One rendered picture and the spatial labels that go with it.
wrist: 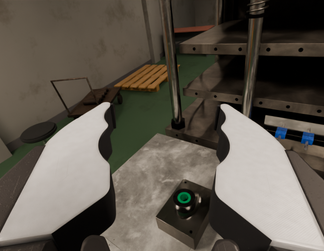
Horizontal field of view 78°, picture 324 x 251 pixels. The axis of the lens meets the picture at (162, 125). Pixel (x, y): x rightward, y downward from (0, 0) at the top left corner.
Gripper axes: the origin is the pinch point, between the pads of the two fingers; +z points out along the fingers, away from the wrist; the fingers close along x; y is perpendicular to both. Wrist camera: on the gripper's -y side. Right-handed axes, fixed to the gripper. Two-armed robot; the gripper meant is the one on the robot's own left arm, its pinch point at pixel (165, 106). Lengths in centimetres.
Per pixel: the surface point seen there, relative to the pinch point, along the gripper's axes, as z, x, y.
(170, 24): 98, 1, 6
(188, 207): 32, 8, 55
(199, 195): 39, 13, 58
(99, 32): 405, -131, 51
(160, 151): 75, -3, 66
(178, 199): 35, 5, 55
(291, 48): 74, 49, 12
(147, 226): 32, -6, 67
